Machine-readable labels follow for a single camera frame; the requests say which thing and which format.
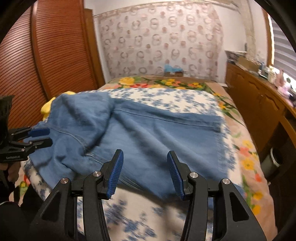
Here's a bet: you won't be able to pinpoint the blue denim jeans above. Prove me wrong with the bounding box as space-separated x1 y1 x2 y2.
29 91 235 199

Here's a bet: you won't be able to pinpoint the person's left hand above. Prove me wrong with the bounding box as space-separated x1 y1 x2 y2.
1 162 21 183

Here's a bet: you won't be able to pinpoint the yellow Pikachu plush toy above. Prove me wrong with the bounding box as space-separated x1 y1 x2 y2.
41 91 76 121

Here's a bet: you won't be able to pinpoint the blue floral white blanket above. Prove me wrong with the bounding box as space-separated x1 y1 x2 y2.
22 88 242 240

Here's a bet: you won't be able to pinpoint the beige flower-print bedspread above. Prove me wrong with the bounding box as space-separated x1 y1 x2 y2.
9 75 278 241

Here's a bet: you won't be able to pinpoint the brown louvered wardrobe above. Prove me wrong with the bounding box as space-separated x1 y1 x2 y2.
1 1 105 128

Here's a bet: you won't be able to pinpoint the blue bag on box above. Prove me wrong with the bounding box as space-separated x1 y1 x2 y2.
164 64 184 77

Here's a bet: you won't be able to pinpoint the wooden sideboard cabinet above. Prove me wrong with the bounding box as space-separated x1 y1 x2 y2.
225 63 295 160

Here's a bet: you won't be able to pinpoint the cardboard box on sideboard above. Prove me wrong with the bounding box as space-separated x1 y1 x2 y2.
236 56 261 72

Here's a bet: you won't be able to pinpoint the circle-patterned curtain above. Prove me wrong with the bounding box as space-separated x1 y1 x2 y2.
97 1 224 80

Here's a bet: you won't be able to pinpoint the pink bottle on sideboard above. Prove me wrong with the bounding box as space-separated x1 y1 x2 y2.
274 69 285 88

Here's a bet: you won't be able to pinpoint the white window blind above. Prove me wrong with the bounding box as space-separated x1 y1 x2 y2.
270 17 295 80

